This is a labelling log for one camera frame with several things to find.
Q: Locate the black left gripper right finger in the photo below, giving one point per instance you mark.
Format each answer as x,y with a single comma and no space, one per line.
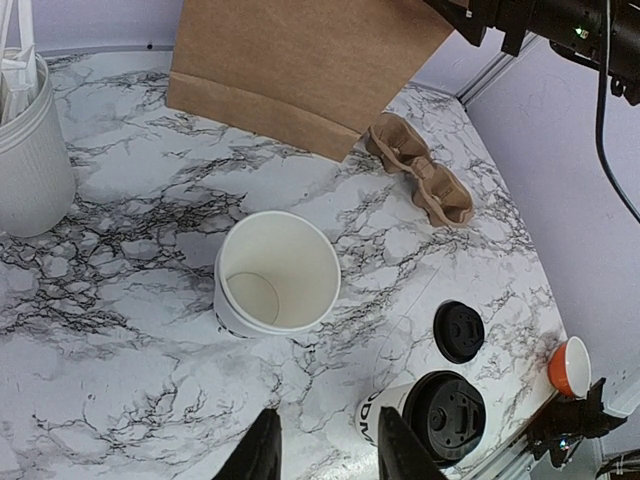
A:
400,454

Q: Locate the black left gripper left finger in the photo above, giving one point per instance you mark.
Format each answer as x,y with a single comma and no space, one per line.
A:
258,456

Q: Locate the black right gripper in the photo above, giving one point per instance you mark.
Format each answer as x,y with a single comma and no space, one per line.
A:
574,29

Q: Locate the white paper coffee cup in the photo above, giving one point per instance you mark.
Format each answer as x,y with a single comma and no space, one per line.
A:
368,411

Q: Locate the black plastic cup lid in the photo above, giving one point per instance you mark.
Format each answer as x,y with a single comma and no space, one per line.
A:
447,415

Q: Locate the brown cardboard cup carrier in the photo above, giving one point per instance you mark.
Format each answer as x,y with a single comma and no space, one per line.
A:
437,191

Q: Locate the brown paper bag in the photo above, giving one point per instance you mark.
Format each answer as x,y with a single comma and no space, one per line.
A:
311,74

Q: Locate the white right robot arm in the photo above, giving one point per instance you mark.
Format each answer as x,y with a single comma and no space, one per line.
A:
606,407

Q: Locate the black cup lid stack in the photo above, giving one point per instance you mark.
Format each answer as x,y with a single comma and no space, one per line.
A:
458,331

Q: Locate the stacked white paper cups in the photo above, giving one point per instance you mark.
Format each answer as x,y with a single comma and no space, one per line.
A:
276,274

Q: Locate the white orange paper cup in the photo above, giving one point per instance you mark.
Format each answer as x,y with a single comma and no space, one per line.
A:
569,370

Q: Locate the white cup with stirrers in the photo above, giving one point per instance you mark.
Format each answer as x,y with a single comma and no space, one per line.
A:
37,182

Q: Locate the right aluminium frame post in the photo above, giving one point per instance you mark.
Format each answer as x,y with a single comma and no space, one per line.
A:
494,70

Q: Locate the aluminium front rail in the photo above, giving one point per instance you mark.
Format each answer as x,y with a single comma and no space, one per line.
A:
514,460

